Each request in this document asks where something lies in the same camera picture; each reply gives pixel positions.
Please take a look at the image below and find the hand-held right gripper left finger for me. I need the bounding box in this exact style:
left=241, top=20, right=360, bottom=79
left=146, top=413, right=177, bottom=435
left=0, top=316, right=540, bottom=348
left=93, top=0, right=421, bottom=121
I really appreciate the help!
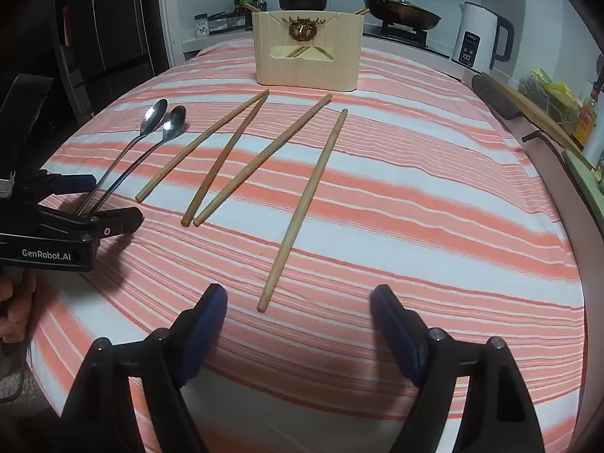
left=61, top=283, right=228, bottom=453

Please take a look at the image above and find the black cable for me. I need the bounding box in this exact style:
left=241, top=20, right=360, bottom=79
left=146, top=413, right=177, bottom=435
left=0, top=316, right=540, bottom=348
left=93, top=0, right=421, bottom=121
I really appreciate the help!
left=0, top=340, right=29, bottom=404

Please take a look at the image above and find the dark grey refrigerator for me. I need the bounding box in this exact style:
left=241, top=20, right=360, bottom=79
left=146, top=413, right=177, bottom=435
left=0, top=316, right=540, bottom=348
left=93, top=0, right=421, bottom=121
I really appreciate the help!
left=54, top=0, right=163, bottom=119

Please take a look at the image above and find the rack of dark spice jars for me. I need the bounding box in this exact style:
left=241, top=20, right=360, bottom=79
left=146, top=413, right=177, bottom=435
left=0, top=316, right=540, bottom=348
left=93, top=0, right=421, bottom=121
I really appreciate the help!
left=209, top=11, right=247, bottom=35

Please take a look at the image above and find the white electric kettle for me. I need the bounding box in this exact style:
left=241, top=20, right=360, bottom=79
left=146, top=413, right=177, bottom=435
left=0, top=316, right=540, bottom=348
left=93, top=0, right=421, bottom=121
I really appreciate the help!
left=451, top=1, right=515, bottom=74

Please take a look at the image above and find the yellow snack bag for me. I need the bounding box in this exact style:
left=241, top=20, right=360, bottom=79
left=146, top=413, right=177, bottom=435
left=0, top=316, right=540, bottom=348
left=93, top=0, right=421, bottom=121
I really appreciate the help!
left=528, top=68, right=583, bottom=105

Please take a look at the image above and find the wooden cutting board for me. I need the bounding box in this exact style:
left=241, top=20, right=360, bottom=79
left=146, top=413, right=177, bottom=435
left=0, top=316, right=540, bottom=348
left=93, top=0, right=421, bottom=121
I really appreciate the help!
left=491, top=73, right=595, bottom=171

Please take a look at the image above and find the orange white striped tablecloth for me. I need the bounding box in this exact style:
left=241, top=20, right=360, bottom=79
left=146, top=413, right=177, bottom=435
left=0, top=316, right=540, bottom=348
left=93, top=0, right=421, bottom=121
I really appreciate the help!
left=26, top=35, right=586, bottom=435

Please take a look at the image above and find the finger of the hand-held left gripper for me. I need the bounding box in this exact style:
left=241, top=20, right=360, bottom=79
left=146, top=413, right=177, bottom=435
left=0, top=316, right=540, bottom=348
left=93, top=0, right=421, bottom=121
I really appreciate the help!
left=29, top=173, right=98, bottom=196
left=40, top=206, right=145, bottom=246

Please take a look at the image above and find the dark wok with lid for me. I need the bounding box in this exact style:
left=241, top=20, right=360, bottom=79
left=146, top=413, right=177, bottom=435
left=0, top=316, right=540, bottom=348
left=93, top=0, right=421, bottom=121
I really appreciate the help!
left=349, top=0, right=442, bottom=31

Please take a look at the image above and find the black glass cooktop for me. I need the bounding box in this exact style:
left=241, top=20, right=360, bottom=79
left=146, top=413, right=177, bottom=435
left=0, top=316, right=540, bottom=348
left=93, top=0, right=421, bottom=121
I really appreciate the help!
left=363, top=23, right=455, bottom=56

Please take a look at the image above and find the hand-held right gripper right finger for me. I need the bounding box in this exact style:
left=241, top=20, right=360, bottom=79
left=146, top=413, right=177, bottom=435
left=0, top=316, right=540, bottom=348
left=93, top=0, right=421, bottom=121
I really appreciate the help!
left=369, top=284, right=545, bottom=453

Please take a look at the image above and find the cream plastic utensil holder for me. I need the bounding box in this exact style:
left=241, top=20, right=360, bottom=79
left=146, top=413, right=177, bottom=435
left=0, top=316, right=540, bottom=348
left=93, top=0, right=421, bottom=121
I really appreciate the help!
left=251, top=9, right=364, bottom=92

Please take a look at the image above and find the wire basket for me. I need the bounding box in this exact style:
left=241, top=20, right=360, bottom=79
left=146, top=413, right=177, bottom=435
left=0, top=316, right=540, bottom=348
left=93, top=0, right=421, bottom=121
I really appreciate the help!
left=519, top=78, right=579, bottom=123

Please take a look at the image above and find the metal spoon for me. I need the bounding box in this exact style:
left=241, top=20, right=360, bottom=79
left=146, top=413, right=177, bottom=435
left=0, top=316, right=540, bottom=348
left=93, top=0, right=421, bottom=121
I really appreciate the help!
left=92, top=106, right=188, bottom=213
left=75, top=99, right=169, bottom=215

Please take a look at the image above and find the amber bottle red label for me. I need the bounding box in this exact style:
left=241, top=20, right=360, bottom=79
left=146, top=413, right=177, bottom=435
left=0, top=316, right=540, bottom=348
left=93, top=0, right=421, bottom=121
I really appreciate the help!
left=571, top=80, right=604, bottom=149

